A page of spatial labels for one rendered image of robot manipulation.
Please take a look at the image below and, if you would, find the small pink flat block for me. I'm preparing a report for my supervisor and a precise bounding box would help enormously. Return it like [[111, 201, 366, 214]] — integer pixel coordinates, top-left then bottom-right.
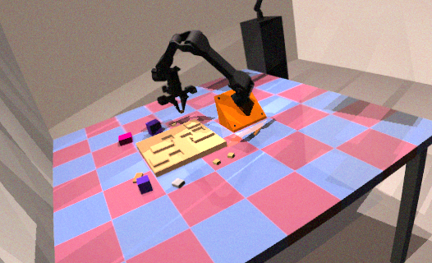
[[118, 132, 133, 146]]

